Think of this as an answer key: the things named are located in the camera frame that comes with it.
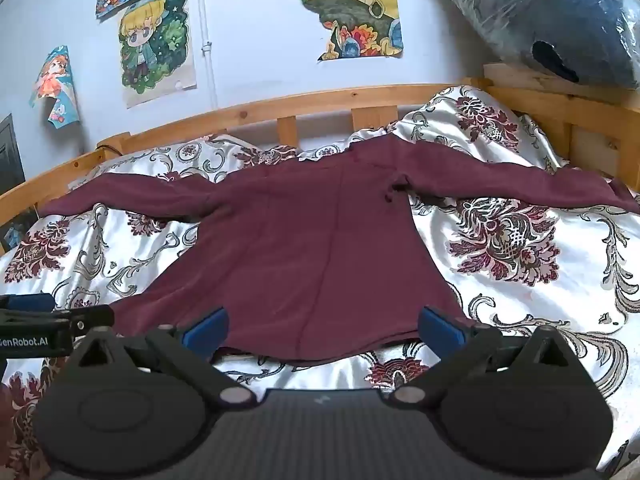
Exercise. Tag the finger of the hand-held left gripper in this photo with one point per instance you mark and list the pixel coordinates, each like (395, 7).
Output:
(30, 302)
(87, 317)

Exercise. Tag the wooden bed frame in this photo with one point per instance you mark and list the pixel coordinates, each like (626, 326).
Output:
(320, 102)

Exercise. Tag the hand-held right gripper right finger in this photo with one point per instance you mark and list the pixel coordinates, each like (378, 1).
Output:
(439, 331)

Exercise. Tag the white floral satin blanket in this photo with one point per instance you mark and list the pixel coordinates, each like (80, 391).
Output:
(505, 250)

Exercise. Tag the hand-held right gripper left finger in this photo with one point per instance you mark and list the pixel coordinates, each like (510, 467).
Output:
(207, 331)

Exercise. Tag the blond cartoon character poster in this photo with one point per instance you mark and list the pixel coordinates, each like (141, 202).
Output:
(157, 40)

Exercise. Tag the maroon long-sleeve shirt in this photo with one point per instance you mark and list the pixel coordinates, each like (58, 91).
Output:
(310, 240)

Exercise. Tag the colourful landscape wall poster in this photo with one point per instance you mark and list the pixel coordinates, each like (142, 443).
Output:
(350, 5)

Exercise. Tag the dark wall panel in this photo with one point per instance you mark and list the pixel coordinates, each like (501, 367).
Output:
(10, 155)

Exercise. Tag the blue plush toy in plastic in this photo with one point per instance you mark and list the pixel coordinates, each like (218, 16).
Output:
(560, 15)

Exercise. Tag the white wall pipe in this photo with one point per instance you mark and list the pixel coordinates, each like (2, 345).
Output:
(207, 35)

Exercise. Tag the small curled cartoon girl poster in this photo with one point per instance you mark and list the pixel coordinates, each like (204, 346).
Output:
(52, 87)

